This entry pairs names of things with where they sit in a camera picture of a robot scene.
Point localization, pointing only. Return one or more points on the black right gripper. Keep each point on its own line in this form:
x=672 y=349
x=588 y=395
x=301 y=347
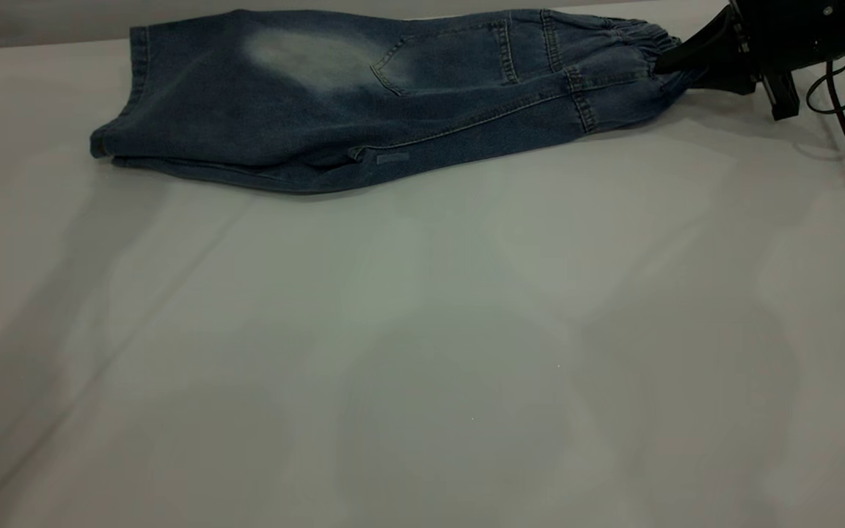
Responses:
x=804 y=29

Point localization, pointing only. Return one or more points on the blue denim pants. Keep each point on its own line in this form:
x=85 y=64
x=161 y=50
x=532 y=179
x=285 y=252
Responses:
x=283 y=125

